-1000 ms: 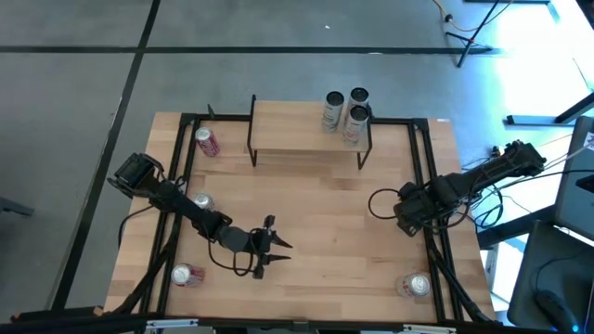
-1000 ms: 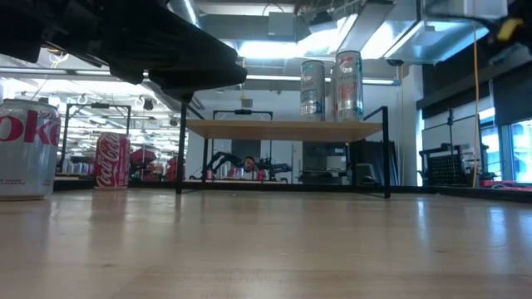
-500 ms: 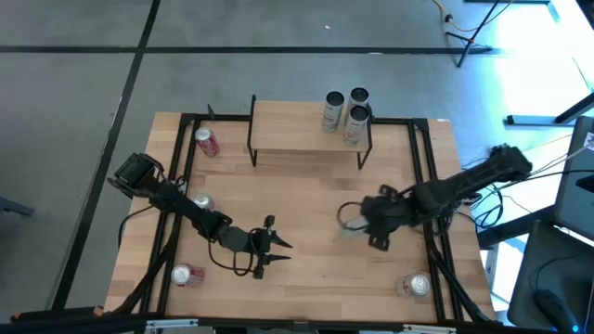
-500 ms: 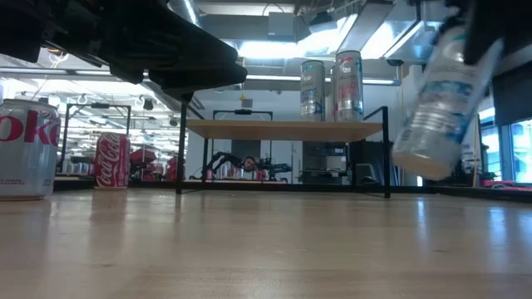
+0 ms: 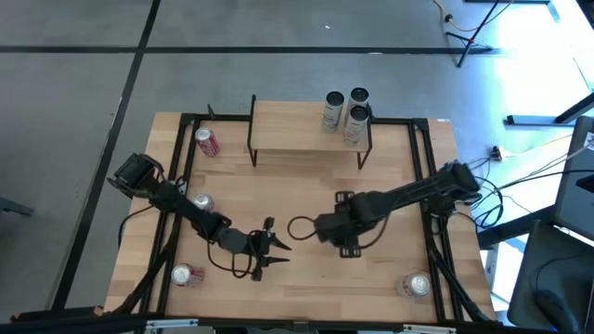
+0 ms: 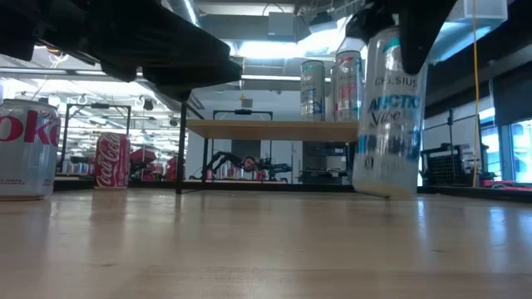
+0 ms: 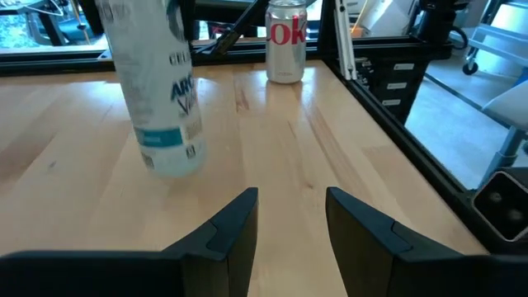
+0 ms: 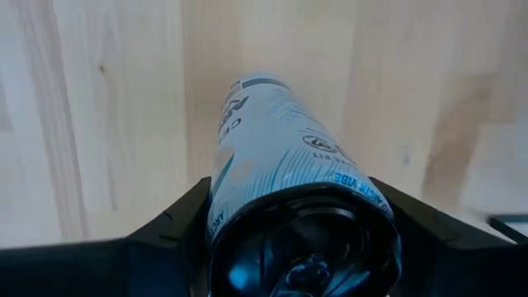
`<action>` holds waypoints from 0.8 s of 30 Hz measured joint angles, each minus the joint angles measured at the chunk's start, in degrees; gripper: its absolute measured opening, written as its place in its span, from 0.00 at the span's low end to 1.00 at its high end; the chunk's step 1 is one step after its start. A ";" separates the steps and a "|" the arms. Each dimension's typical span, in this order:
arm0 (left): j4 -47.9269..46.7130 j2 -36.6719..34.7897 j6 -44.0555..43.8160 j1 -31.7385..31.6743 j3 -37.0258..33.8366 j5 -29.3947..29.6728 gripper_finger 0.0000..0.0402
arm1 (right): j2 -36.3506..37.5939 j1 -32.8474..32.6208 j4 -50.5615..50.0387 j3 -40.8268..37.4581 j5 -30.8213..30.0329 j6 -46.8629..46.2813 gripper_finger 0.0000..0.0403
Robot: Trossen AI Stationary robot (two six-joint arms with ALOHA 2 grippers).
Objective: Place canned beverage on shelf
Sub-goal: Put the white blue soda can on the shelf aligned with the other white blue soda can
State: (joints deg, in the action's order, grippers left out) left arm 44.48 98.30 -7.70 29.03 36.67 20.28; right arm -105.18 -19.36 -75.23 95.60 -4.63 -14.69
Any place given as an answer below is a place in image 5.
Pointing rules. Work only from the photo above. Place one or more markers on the black desk riser platform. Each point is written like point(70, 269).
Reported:
point(575, 185)

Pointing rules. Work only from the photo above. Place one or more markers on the white Celsius Peach Vibe can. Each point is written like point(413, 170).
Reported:
point(358, 95)

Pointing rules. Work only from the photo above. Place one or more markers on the silver Diet Coke can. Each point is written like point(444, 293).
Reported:
point(415, 285)
point(203, 201)

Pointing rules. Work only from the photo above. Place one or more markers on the wooden shelf black metal frame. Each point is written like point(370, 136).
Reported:
point(287, 125)

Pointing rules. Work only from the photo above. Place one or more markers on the white Celsius Arctic Vibe can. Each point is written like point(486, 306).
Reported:
point(331, 118)

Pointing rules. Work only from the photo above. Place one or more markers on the dark grey stand foot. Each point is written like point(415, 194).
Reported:
point(14, 206)

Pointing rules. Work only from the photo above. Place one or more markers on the black aluminium table frame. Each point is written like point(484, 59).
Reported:
point(188, 119)

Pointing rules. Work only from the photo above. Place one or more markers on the black desk foot bar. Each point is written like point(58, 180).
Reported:
point(533, 119)
point(510, 229)

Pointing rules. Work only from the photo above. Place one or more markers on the black office desk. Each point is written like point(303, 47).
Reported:
point(547, 260)

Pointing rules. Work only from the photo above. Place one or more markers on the black tripod stand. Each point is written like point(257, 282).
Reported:
point(469, 42)

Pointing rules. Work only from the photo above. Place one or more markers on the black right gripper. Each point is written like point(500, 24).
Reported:
point(343, 225)

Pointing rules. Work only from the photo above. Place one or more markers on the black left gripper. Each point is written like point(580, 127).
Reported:
point(239, 242)

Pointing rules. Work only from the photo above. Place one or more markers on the black computer mouse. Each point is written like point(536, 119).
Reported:
point(557, 311)

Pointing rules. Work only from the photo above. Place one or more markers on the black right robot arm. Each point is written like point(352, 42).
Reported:
point(417, 188)

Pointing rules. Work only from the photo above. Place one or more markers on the white Celsius can red print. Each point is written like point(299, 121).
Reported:
point(355, 132)

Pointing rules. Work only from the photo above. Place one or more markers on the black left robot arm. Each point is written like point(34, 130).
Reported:
point(176, 201)

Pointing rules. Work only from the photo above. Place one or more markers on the red Coca-Cola can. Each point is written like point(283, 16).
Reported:
point(209, 145)

